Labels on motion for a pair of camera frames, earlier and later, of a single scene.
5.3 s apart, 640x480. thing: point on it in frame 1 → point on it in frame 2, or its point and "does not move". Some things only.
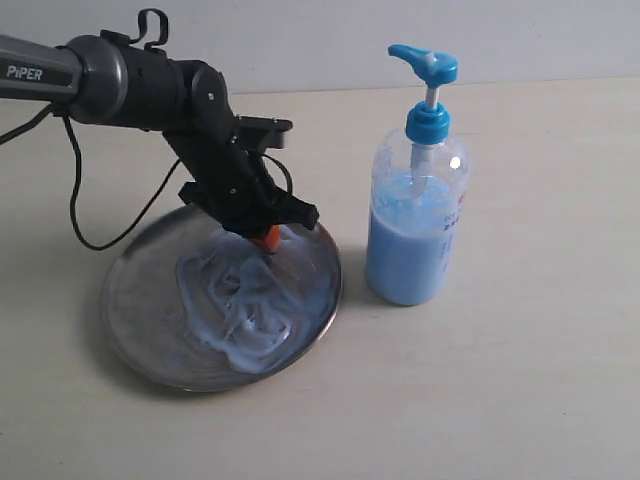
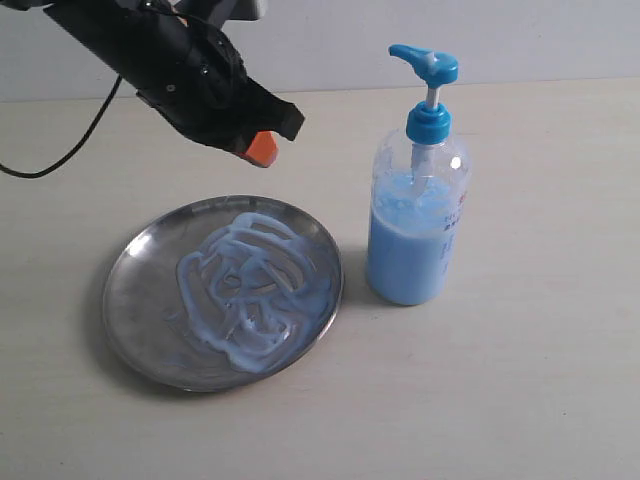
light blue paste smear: x=252 y=306 does not move
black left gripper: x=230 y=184 → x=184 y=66
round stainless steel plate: x=192 y=305 does not move
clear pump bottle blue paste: x=418 y=175 does not move
